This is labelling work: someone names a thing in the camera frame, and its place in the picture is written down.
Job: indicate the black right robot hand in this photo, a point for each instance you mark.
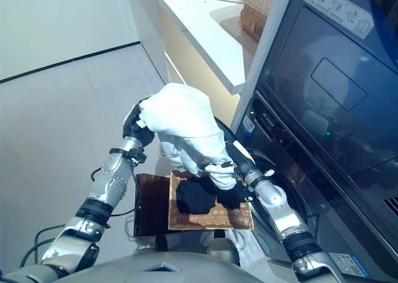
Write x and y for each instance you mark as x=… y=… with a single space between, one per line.
x=244 y=165

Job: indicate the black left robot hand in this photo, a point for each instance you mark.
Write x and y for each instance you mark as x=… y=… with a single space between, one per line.
x=132 y=130

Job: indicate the light grey white garment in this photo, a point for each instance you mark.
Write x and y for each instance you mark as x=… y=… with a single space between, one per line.
x=186 y=124

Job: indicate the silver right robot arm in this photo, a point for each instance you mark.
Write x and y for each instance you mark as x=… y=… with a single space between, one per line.
x=280 y=208

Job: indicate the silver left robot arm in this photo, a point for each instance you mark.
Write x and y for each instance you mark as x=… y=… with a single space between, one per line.
x=105 y=183

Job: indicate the round glass washing machine door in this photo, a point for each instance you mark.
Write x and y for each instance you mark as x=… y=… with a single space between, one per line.
x=224 y=127

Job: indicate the black garment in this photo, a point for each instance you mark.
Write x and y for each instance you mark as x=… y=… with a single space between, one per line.
x=231 y=197
x=196 y=197

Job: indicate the small blue white sticker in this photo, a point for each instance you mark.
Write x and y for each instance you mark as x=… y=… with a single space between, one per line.
x=250 y=124

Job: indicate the light wicker laundry basket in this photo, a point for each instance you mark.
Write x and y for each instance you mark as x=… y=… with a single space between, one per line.
x=217 y=217

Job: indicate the glossy dark brown stool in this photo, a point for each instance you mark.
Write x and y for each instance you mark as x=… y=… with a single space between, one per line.
x=152 y=202

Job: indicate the silver right robot leg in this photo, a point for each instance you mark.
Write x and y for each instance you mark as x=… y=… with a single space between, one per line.
x=224 y=248

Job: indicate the white counter cabinet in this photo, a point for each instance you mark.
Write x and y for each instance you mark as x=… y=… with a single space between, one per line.
x=192 y=15

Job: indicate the grey robot torso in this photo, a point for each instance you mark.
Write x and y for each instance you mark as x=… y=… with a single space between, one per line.
x=161 y=270

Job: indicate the woven brown placemat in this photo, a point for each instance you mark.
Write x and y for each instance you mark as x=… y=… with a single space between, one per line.
x=236 y=28

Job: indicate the blue energy label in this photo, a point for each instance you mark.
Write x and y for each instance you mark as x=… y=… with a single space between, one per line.
x=346 y=261

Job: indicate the dark brown wicker basket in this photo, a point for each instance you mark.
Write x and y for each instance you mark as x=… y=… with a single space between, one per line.
x=253 y=23

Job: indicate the white dryer instruction label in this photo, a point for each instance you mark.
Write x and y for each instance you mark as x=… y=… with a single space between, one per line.
x=335 y=9

